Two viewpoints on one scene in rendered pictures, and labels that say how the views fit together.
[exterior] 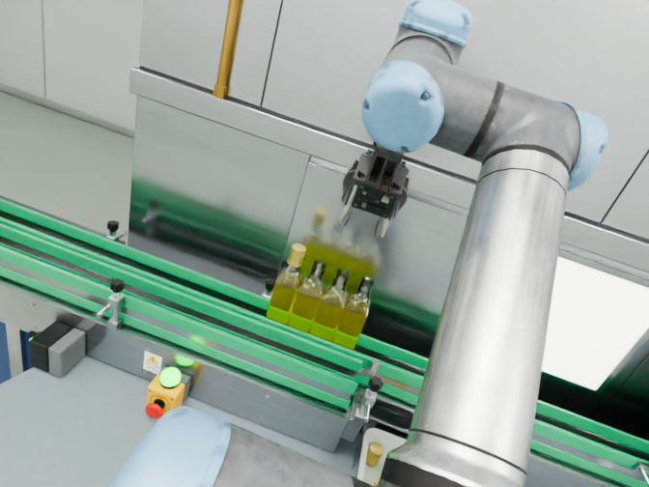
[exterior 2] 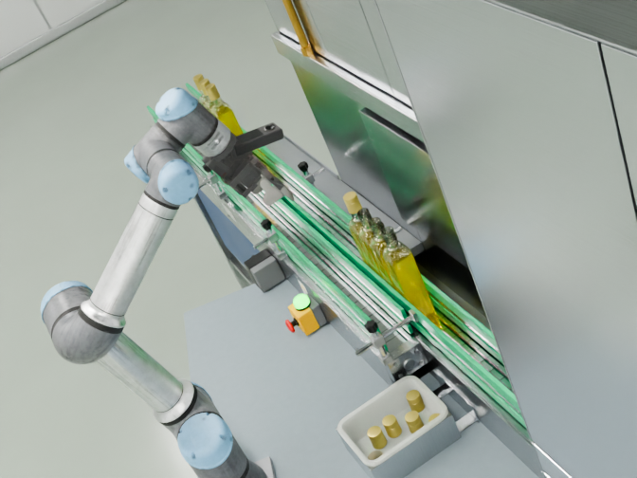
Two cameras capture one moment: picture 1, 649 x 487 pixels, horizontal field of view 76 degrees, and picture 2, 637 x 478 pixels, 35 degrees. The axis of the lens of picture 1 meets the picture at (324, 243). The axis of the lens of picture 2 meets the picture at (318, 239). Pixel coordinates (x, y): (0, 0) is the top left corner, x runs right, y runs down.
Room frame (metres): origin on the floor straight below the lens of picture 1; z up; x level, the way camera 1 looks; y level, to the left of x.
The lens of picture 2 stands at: (0.10, -1.87, 2.48)
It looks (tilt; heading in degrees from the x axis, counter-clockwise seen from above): 34 degrees down; 72
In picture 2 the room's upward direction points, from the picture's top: 25 degrees counter-clockwise
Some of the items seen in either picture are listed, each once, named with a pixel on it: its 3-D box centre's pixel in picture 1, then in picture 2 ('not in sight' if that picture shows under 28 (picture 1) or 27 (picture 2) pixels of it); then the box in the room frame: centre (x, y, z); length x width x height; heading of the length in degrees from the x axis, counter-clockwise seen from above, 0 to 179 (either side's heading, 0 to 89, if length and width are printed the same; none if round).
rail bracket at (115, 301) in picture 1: (109, 310); (266, 244); (0.68, 0.41, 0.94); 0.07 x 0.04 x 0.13; 176
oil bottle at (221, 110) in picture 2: not in sight; (227, 121); (0.90, 1.01, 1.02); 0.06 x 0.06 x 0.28; 86
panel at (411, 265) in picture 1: (459, 282); (489, 235); (0.94, -0.35, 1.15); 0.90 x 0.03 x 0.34; 86
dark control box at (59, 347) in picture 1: (58, 349); (264, 270); (0.67, 0.52, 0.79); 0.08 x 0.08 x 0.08; 86
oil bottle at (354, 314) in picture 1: (347, 331); (407, 279); (0.82, -0.12, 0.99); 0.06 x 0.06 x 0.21; 85
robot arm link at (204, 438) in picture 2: not in sight; (209, 448); (0.22, -0.13, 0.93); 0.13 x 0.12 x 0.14; 84
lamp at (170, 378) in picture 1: (170, 376); (300, 301); (0.65, 0.24, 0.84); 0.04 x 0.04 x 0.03
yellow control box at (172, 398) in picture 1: (167, 392); (307, 315); (0.65, 0.24, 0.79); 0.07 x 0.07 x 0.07; 86
